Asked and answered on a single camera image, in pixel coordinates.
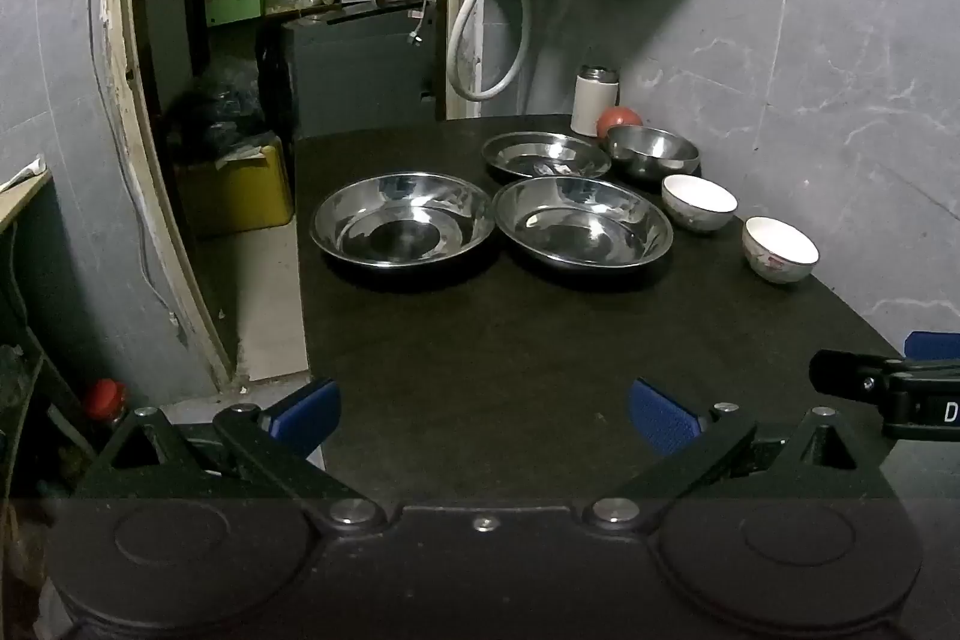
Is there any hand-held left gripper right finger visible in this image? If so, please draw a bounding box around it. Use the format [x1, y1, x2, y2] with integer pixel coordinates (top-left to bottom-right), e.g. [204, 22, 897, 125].
[585, 377, 901, 528]

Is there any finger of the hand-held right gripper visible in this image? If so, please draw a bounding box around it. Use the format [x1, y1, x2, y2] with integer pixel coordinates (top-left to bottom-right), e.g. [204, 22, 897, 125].
[904, 331, 960, 360]
[810, 349, 960, 397]

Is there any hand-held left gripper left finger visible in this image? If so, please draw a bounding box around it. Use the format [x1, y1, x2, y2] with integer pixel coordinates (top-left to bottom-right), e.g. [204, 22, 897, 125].
[75, 377, 387, 532]

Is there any white ceramic bowl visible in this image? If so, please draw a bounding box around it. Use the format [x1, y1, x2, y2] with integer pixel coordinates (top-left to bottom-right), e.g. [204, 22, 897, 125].
[742, 215, 820, 286]
[661, 173, 738, 235]

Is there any stainless steel plate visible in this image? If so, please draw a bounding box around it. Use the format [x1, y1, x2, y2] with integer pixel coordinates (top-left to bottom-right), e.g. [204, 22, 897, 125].
[481, 131, 613, 182]
[311, 173, 496, 270]
[493, 176, 674, 271]

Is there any stainless steel bowl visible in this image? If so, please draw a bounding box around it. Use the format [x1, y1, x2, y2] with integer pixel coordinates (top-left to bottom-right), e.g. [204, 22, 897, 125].
[604, 125, 701, 185]

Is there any red-capped bottle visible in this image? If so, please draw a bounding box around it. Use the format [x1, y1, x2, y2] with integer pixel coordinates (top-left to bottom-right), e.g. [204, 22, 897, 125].
[82, 379, 128, 438]

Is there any yellow box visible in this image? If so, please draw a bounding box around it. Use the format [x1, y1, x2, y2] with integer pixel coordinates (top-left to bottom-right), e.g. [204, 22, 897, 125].
[176, 136, 293, 236]

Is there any red ball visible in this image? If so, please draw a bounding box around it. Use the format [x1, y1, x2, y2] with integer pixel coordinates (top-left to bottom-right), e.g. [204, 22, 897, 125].
[597, 106, 644, 139]

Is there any black plastic bag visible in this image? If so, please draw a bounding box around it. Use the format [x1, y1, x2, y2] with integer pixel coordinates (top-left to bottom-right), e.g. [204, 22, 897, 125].
[169, 59, 263, 161]

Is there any white canister with metal rim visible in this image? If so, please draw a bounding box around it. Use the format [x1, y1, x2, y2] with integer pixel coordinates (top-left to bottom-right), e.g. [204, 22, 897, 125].
[571, 64, 620, 137]

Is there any dark grey cabinet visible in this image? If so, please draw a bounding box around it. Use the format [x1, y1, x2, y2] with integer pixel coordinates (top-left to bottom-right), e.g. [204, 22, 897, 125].
[281, 2, 440, 140]

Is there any wooden board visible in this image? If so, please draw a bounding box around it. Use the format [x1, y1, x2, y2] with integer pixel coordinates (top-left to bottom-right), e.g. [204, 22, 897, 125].
[0, 156, 53, 229]

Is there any green box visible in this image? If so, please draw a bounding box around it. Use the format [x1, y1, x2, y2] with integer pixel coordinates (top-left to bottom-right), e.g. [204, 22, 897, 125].
[206, 0, 263, 28]

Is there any wooden door frame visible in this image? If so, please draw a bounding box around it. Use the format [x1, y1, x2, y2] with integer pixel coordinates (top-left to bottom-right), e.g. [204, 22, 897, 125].
[101, 0, 233, 386]

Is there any white flexible hose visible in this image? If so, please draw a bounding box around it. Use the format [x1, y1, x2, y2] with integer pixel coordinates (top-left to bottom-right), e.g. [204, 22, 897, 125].
[446, 0, 532, 101]

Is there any white plug cable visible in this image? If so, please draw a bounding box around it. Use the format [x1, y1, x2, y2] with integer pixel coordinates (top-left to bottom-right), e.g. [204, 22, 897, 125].
[405, 0, 440, 45]

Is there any thin white wall cable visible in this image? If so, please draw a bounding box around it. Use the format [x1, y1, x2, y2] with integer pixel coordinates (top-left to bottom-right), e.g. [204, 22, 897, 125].
[79, 0, 185, 341]

